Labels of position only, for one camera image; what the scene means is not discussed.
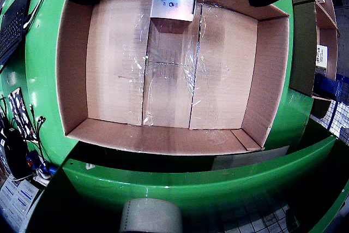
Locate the black white patterned card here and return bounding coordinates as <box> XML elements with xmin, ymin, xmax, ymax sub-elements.
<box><xmin>8</xmin><ymin>87</ymin><xmax>31</xmax><ymax>138</ymax></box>

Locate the large open cardboard tray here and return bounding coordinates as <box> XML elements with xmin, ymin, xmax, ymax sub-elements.
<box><xmin>56</xmin><ymin>0</ymin><xmax>291</xmax><ymax>156</ymax></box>

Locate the black laptop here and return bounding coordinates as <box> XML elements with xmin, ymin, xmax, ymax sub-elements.
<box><xmin>0</xmin><ymin>0</ymin><xmax>32</xmax><ymax>64</ymax></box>

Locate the divided cardboard box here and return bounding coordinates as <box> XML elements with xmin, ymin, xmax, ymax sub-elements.
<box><xmin>288</xmin><ymin>0</ymin><xmax>341</xmax><ymax>100</ymax></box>

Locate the beige packing tape roll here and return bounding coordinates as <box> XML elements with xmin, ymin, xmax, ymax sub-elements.
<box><xmin>119</xmin><ymin>198</ymin><xmax>183</xmax><ymax>233</ymax></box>

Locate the green machine housing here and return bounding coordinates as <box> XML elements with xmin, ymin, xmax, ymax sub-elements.
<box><xmin>27</xmin><ymin>123</ymin><xmax>349</xmax><ymax>233</ymax></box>

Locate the holographic silver product box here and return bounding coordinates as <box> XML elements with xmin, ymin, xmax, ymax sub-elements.
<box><xmin>149</xmin><ymin>0</ymin><xmax>198</xmax><ymax>34</ymax></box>

